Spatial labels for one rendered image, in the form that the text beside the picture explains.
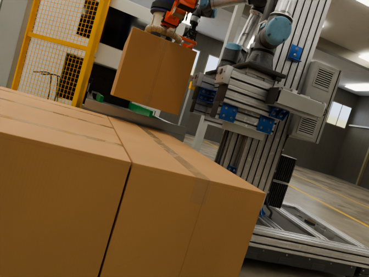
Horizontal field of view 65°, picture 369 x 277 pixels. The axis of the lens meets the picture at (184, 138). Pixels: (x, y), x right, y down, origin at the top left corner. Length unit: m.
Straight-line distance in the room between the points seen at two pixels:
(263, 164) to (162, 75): 0.82
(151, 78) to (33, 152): 1.13
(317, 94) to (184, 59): 0.83
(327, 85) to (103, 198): 1.58
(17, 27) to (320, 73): 2.19
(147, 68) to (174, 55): 0.18
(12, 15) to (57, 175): 2.10
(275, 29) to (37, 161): 1.18
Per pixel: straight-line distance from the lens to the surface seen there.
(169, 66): 1.76
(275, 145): 1.89
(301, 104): 1.57
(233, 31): 5.39
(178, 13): 1.61
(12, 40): 2.69
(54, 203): 0.74
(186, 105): 2.62
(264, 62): 1.60
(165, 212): 0.77
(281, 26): 1.52
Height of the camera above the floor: 0.69
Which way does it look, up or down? 4 degrees down
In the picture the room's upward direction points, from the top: 17 degrees clockwise
